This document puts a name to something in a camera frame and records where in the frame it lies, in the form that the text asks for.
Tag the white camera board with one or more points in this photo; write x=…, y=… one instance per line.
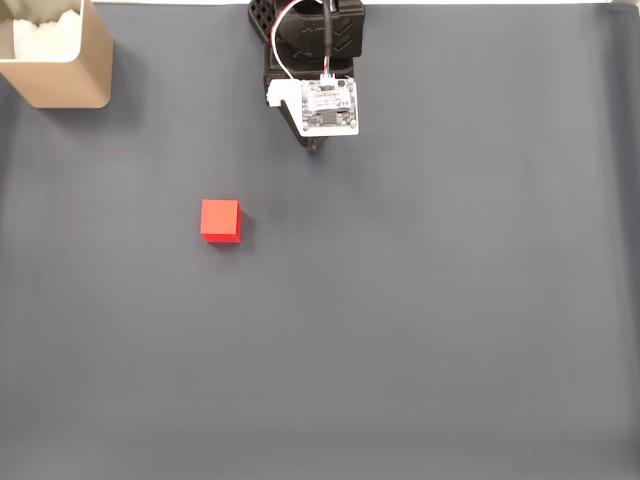
x=330, y=107

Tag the red cube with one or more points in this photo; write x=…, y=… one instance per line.
x=220, y=217

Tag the grey mat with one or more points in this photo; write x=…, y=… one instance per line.
x=350, y=300

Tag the tan box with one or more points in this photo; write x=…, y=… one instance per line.
x=75, y=80

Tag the white foam padding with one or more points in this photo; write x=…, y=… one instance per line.
x=45, y=37

